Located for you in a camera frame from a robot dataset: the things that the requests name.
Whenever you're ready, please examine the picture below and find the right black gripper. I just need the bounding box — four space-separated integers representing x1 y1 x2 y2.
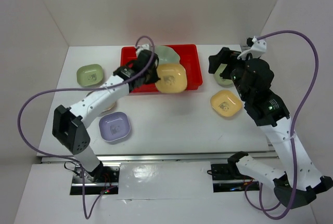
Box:
208 46 250 101

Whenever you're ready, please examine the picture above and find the yellow square plate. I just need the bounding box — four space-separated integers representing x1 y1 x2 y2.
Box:
155 63 187 94
210 90 242 117

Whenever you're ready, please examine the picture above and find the green scalloped bowl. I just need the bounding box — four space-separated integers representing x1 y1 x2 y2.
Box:
155 45 181 64

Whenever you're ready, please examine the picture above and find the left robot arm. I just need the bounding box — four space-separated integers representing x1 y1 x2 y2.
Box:
52 49 159 182

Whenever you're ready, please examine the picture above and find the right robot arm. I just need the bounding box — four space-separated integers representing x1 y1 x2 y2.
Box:
208 47 332 208

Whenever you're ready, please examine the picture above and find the red plastic bin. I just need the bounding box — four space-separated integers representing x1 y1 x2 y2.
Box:
120 44 203 93

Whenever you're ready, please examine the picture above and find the green square plate right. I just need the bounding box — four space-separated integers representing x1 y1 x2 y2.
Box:
213 64 233 87

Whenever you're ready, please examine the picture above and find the green square plate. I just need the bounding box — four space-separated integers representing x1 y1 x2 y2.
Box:
76 64 104 87
213 64 233 87

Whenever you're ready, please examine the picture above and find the pink square plate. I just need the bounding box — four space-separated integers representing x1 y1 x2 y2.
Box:
86 91 117 115

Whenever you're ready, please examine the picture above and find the purple square plate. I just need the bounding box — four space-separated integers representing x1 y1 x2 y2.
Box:
99 112 131 142

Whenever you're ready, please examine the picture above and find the green square plate left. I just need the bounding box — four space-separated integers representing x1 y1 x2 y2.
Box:
76 64 104 87

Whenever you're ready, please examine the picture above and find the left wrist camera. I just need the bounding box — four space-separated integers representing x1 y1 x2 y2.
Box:
135 44 151 56

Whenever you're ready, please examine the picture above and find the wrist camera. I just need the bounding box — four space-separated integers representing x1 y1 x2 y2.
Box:
135 44 151 56
237 37 267 60

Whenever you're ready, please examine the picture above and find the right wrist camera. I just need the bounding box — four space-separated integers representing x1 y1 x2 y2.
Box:
237 37 267 60

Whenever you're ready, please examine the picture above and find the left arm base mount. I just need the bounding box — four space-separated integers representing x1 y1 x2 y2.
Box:
63 161 120 195

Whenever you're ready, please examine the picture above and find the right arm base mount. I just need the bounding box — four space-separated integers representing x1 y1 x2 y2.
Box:
207 164 259 193

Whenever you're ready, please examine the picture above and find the front aluminium rail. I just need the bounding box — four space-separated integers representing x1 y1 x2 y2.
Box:
41 151 278 163

